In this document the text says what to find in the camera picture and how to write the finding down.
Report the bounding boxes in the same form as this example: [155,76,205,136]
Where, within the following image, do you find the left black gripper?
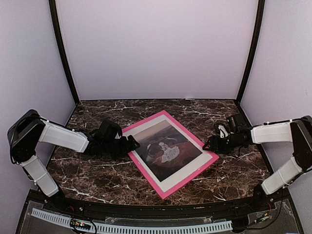
[102,136,140,161]

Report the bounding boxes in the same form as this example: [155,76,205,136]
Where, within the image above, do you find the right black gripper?
[202,132,242,155]

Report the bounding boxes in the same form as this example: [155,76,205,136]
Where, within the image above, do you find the pink wooden picture frame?
[121,110,220,200]

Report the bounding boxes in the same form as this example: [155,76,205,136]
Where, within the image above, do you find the photo print white border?
[134,120,202,182]

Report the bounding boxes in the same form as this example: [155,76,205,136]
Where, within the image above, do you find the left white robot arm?
[7,109,140,213]

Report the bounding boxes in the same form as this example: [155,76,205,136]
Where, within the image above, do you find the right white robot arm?
[203,114,312,212]

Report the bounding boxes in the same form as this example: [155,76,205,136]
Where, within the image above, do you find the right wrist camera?
[216,124,230,138]

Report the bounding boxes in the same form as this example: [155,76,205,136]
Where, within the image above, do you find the black front table rail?
[59,197,269,219]

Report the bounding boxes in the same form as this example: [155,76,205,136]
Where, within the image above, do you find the white slotted cable duct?
[31,208,233,234]

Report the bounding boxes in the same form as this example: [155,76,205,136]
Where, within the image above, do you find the right black corner post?
[236,0,265,105]

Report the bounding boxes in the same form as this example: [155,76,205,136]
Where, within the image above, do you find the black corner post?
[48,0,80,105]
[236,0,265,105]

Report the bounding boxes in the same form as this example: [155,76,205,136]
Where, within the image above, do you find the left black corner post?
[48,0,80,105]

